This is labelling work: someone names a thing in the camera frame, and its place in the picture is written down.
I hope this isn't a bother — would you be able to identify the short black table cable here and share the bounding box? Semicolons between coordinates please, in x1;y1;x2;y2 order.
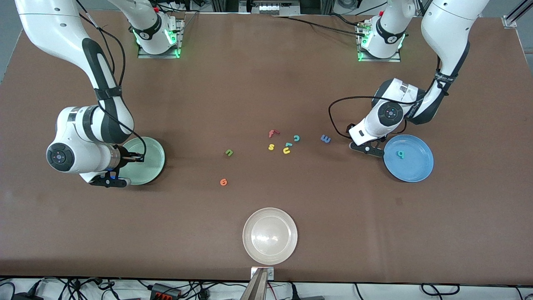
328;12;367;27

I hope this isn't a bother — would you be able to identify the black orange power strip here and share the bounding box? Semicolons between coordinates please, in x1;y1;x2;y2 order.
150;283;182;300

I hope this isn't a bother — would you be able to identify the beige plate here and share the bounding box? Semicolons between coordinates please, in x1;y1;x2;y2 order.
242;207;298;265

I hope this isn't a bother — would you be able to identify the black looped cable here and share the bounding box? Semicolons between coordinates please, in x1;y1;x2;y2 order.
421;283;461;297

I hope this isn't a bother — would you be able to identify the light green plate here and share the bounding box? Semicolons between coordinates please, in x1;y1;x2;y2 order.
119;137;166;185

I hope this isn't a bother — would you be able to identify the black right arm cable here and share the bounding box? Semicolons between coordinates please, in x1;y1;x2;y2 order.
75;0;147;161

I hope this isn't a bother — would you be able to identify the aluminium frame profile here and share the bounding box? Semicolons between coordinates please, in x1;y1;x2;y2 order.
502;0;533;29

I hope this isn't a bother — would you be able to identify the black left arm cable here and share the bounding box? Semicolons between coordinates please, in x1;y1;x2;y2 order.
328;58;448;139

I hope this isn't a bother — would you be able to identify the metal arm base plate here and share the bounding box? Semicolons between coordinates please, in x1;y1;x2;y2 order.
137;17;184;59
357;25;401;63

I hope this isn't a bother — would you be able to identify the aluminium camera mount beam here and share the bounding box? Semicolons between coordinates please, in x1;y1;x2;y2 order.
239;269;269;300

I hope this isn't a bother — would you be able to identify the long black table cable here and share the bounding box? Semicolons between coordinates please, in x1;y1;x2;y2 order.
271;15;368;37

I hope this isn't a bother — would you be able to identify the blue plate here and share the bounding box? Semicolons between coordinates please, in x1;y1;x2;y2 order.
383;134;434;183

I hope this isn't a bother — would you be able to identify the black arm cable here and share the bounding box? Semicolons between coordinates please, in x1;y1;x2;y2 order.
328;58;448;139
75;0;147;161

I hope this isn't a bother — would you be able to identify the white device on frame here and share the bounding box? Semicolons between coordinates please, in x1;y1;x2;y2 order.
239;0;301;16

